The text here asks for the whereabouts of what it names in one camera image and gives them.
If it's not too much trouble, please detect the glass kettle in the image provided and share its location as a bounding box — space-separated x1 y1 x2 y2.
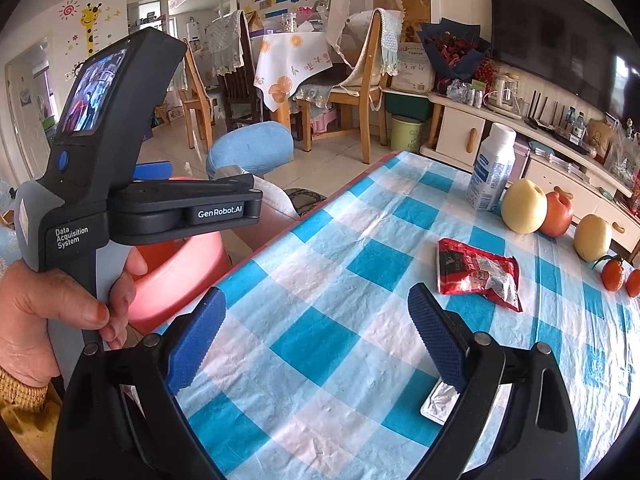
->
487 74 521 120

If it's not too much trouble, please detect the dark wooden chair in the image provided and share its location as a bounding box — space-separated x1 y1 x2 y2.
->
210 10 264 136

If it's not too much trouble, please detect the green waste bin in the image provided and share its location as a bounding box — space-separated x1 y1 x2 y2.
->
390 115 426 154

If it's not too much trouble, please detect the blue plastic stool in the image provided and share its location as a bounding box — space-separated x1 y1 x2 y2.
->
132 161 174 182

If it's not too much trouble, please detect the person's left forearm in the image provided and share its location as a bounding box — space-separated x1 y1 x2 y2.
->
0 367 66 466

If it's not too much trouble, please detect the person's left hand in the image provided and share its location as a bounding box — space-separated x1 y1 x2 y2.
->
0 249 147 388

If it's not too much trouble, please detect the person's leg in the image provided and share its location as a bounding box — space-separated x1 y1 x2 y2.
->
206 121 295 182

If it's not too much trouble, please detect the clear plastic bag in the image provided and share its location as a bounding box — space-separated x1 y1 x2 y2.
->
605 120 640 182

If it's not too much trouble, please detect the white sack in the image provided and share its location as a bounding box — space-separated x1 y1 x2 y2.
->
390 42 436 94

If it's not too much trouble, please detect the white plastic bottle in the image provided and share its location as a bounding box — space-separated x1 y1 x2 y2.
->
466 122 517 213

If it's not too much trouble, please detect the white television cabinet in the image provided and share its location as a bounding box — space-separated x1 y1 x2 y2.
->
420 90 640 262

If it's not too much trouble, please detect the leafy tangerine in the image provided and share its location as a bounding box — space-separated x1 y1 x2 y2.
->
595 254 626 292

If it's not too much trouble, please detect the black router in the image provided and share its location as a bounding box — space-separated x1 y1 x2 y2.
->
525 90 566 134

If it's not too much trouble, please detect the fruit print tablecloth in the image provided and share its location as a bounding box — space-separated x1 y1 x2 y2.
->
250 30 334 112

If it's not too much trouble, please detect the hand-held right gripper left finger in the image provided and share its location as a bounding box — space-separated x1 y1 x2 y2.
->
52 287 227 480

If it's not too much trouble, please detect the black television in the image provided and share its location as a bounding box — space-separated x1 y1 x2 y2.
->
487 0 640 127

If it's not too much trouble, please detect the wooden chair with cushion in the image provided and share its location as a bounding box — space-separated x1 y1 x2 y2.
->
295 7 404 164

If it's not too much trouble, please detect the blue checkered tablecloth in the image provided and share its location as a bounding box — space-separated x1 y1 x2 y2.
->
150 150 640 480

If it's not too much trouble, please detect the brown bag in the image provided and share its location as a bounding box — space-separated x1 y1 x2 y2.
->
586 119 612 153

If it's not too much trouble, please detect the dark wrapped bouquet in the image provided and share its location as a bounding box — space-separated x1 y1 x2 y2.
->
417 17 494 96

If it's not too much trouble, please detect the pink plastic stool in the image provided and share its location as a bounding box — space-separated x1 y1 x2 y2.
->
310 110 351 134

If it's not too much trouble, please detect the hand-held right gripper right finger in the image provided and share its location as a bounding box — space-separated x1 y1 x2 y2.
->
407 282 581 480

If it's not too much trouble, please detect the yellow apple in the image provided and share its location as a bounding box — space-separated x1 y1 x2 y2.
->
501 178 549 235
573 214 614 263

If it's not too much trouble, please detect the plain wooden chair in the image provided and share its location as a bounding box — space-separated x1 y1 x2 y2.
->
182 45 222 151

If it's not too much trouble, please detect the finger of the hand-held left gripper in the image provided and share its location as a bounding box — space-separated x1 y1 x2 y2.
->
107 172 263 247

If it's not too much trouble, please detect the pink plastic basin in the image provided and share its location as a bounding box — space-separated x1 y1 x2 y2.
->
120 232 232 337

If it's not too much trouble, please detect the giraffe wall sticker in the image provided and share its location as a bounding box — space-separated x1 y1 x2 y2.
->
80 2 109 59

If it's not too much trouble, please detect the red apple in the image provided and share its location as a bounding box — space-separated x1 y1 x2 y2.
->
539 186 575 239

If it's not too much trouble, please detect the silver blister pack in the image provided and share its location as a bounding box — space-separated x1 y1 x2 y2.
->
420 379 461 424

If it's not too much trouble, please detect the red packet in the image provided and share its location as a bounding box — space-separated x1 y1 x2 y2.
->
437 238 524 313

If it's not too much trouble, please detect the white cloth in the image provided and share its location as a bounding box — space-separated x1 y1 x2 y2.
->
215 165 302 254

